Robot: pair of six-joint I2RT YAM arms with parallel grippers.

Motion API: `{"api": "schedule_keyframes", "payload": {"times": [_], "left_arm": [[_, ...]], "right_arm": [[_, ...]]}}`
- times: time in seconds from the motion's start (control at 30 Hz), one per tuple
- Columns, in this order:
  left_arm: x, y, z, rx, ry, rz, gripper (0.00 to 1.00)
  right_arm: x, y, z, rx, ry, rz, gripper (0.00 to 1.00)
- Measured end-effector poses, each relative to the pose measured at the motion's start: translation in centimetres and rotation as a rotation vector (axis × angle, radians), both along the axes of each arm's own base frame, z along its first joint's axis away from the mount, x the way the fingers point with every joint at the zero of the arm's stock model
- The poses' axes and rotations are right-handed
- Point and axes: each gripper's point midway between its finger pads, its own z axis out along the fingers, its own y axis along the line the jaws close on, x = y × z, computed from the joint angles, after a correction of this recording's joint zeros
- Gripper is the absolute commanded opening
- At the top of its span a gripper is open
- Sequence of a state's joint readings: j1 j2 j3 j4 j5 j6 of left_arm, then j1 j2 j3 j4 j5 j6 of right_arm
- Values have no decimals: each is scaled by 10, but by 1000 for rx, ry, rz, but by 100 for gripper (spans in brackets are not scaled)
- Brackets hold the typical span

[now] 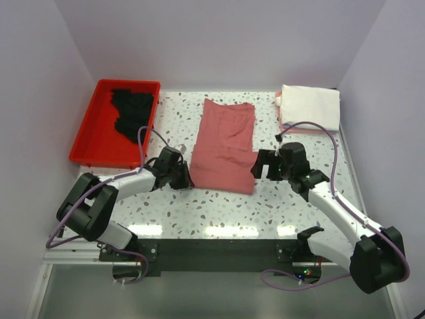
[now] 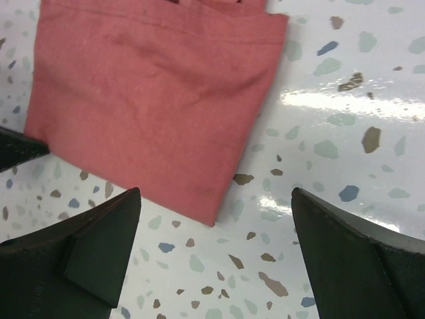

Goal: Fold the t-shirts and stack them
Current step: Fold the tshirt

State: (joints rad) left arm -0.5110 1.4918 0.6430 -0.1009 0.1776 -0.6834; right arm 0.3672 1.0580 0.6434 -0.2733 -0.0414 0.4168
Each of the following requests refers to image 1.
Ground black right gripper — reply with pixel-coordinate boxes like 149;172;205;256
250;149;293;181

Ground dusty red t-shirt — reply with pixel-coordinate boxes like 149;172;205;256
189;98;258;195

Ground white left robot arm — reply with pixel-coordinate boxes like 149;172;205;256
56;146;194;261

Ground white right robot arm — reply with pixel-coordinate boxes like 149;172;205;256
251;142;410;294

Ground black t-shirts in bin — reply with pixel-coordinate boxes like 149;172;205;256
110;89;154;144

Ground folded white t-shirt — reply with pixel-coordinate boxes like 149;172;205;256
280;84;341;132

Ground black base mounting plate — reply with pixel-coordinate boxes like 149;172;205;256
99;237;335;285

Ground red plastic bin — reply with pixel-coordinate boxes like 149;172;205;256
69;79;161;169

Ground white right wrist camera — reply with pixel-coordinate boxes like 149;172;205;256
275;134;283;145

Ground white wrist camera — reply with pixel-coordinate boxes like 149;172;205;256
176;144;186;154
275;134;283;145

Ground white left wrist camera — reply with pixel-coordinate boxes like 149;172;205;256
176;144;186;154

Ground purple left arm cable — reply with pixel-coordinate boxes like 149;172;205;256
45;126;173;283

